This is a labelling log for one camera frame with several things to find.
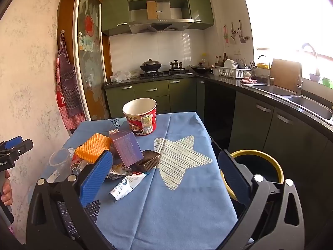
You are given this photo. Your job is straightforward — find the blue star-print tablecloth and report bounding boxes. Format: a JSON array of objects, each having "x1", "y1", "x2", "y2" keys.
[{"x1": 27, "y1": 112, "x2": 238, "y2": 250}]

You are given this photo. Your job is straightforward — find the crumpled silver wrapper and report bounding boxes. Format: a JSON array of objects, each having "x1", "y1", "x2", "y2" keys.
[{"x1": 106, "y1": 161, "x2": 136, "y2": 181}]

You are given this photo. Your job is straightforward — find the crumpled plastic bag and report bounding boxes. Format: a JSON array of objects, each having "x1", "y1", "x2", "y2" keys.
[{"x1": 110, "y1": 70, "x2": 140, "y2": 83}]

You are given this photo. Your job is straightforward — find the group of sauce bottles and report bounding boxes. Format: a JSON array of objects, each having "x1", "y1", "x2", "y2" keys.
[{"x1": 215, "y1": 53, "x2": 229, "y2": 67}]

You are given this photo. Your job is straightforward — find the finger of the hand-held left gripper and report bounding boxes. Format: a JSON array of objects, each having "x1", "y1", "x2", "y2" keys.
[
  {"x1": 0, "y1": 139, "x2": 34, "y2": 162},
  {"x1": 0, "y1": 136, "x2": 23, "y2": 150}
]

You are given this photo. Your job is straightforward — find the patterned glass sliding door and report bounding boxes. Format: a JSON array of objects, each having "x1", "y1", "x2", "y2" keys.
[{"x1": 73, "y1": 0, "x2": 110, "y2": 121}]

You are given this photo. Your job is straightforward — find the steel double sink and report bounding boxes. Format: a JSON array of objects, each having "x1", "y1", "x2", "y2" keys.
[{"x1": 246, "y1": 83, "x2": 333, "y2": 125}]

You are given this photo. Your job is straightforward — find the white dish rack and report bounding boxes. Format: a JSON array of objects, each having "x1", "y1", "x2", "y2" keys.
[{"x1": 215, "y1": 66, "x2": 254, "y2": 79}]

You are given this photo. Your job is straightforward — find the hanging kitchen utensils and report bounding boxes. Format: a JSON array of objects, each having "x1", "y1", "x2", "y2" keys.
[{"x1": 222, "y1": 19, "x2": 248, "y2": 48}]

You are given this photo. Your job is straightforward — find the white snack wrapper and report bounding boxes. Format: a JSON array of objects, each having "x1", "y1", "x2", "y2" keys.
[{"x1": 109, "y1": 172, "x2": 146, "y2": 201}]

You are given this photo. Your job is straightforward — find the steel range hood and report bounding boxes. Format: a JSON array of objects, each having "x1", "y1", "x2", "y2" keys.
[{"x1": 128, "y1": 18, "x2": 194, "y2": 34}]

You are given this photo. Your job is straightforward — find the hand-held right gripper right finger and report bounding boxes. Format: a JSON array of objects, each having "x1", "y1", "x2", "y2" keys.
[{"x1": 218, "y1": 150, "x2": 305, "y2": 250}]

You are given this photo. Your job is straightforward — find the purple checked apron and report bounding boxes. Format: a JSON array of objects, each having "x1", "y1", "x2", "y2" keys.
[{"x1": 58, "y1": 32, "x2": 84, "y2": 118}]

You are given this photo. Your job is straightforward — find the brown plastic tray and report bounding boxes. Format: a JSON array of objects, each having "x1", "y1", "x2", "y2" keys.
[{"x1": 135, "y1": 150, "x2": 160, "y2": 173}]

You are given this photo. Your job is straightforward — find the green kitchen cabinets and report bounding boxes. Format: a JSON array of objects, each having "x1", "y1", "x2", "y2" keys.
[
  {"x1": 105, "y1": 77, "x2": 333, "y2": 204},
  {"x1": 101, "y1": 0, "x2": 214, "y2": 36}
]

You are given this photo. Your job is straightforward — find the clear plastic cup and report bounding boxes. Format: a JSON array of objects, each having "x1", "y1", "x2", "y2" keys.
[{"x1": 49, "y1": 148, "x2": 75, "y2": 181}]

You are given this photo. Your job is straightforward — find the black yellow-rimmed trash bin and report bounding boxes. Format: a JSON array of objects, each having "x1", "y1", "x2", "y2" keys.
[{"x1": 220, "y1": 150, "x2": 285, "y2": 206}]

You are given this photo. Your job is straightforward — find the purple cardboard box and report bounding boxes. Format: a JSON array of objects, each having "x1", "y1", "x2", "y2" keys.
[{"x1": 109, "y1": 132, "x2": 144, "y2": 168}]

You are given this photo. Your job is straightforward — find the black lidded wok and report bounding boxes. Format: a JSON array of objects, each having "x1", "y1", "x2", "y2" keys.
[{"x1": 140, "y1": 59, "x2": 162, "y2": 73}]

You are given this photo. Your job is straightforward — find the red instant noodle cup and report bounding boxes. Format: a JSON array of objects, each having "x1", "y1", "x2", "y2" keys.
[{"x1": 122, "y1": 98, "x2": 157, "y2": 136}]

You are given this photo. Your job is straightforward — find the small steel faucet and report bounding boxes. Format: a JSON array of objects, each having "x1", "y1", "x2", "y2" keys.
[{"x1": 257, "y1": 55, "x2": 272, "y2": 85}]

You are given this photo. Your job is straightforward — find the orange mesh sponge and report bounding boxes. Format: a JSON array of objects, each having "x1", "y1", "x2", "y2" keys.
[{"x1": 74, "y1": 133, "x2": 113, "y2": 162}]

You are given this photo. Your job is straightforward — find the green upper kitchen cabinets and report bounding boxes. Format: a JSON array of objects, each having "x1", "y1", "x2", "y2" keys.
[{"x1": 101, "y1": 0, "x2": 214, "y2": 36}]

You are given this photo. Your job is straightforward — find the green lower kitchen cabinets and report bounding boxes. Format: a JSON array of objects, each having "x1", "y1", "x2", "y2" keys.
[{"x1": 105, "y1": 77, "x2": 333, "y2": 204}]

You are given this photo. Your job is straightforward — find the wooden cutting board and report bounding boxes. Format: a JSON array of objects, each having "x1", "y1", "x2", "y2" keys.
[{"x1": 271, "y1": 59, "x2": 301, "y2": 92}]

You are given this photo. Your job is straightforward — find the black lidded pan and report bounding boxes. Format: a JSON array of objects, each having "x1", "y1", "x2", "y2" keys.
[{"x1": 191, "y1": 62, "x2": 211, "y2": 74}]

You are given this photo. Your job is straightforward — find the red checked apron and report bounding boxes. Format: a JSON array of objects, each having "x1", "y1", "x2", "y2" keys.
[{"x1": 55, "y1": 57, "x2": 87, "y2": 131}]

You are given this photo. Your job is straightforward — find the black gas stove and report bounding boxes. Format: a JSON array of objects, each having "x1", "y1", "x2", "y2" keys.
[{"x1": 140, "y1": 69, "x2": 194, "y2": 79}]

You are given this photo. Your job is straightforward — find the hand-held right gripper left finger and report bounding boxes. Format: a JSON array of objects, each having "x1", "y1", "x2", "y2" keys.
[{"x1": 26, "y1": 150, "x2": 115, "y2": 250}]

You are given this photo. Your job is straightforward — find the tall curved steel faucet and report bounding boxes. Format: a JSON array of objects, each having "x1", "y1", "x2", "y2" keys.
[{"x1": 295, "y1": 43, "x2": 318, "y2": 96}]

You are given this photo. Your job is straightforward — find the brown cardboard box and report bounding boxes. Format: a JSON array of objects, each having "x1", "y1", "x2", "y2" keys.
[{"x1": 146, "y1": 1, "x2": 158, "y2": 20}]

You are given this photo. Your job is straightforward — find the person's left hand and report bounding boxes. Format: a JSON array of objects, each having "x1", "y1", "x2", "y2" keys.
[{"x1": 1, "y1": 180, "x2": 13, "y2": 207}]

